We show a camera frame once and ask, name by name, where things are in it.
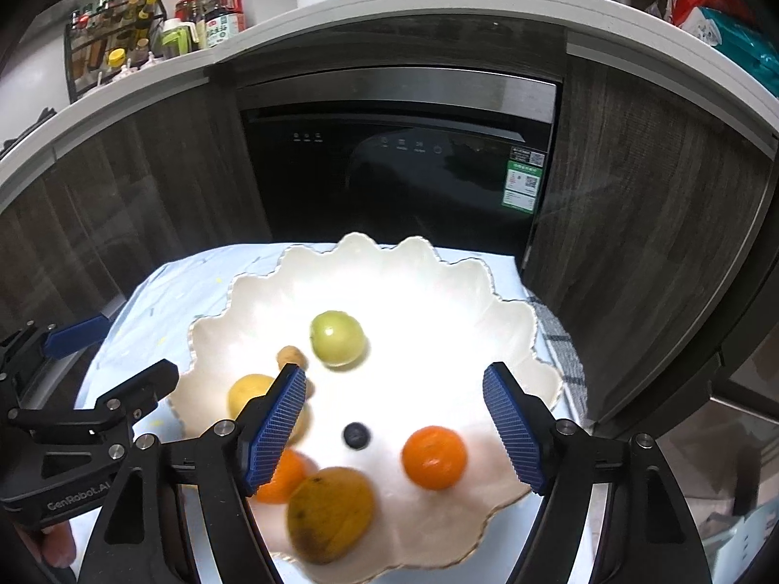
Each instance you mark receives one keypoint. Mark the large soy sauce bottle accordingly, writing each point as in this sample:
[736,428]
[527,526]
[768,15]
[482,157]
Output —
[223,19]

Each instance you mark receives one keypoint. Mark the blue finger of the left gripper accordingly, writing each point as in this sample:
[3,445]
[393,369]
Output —
[139,395]
[65,341]

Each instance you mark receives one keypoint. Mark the dark blueberry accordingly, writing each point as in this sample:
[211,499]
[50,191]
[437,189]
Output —
[356,436]

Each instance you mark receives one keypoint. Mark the left hand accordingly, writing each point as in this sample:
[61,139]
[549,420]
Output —
[55,545]

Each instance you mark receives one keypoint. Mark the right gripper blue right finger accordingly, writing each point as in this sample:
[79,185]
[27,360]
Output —
[560,462]

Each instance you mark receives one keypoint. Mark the black built-in dishwasher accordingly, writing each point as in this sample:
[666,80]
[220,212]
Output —
[454,155]

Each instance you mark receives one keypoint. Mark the brown longan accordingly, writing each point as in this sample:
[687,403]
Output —
[293,355]

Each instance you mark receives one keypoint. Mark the orange tangerine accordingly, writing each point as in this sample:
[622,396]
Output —
[292,469]
[435,458]

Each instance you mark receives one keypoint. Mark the white scalloped ceramic bowl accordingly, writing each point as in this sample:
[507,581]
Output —
[432,329]

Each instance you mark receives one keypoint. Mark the black wire spice rack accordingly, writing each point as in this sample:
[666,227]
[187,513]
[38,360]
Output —
[91,35]

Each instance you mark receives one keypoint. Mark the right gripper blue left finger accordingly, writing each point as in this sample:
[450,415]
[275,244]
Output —
[235,458]

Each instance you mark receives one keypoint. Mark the teal plastic bag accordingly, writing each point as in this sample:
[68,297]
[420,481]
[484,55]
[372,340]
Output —
[746,47]

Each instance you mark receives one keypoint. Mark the green apple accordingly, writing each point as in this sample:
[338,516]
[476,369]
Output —
[337,338]

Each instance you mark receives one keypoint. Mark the grey checkered fringed cloth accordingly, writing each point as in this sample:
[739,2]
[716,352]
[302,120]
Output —
[563,352]

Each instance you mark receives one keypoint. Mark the brown green pear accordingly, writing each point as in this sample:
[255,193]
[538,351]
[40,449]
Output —
[329,513]

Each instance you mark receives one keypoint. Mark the green lidded jar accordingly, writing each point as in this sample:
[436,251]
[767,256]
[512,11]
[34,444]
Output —
[178,38]

